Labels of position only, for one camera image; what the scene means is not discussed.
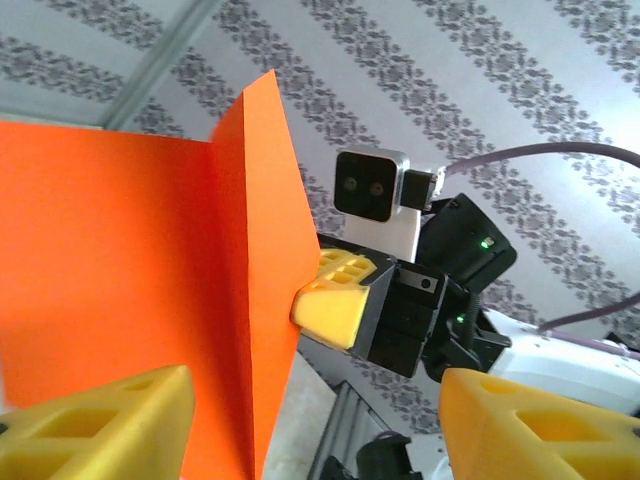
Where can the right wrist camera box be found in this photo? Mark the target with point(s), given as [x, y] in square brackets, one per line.
[370, 185]

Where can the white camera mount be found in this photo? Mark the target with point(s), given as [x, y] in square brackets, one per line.
[385, 240]

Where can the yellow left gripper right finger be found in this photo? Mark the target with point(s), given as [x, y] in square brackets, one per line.
[540, 440]

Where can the aluminium frame post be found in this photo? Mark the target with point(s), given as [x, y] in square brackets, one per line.
[150, 70]

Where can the orange square paper sheet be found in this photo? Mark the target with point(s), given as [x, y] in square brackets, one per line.
[125, 250]

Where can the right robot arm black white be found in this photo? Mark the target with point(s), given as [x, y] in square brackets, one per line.
[550, 360]

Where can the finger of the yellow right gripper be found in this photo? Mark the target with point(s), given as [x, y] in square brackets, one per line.
[332, 317]
[350, 270]

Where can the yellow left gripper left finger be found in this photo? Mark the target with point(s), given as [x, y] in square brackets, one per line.
[100, 435]

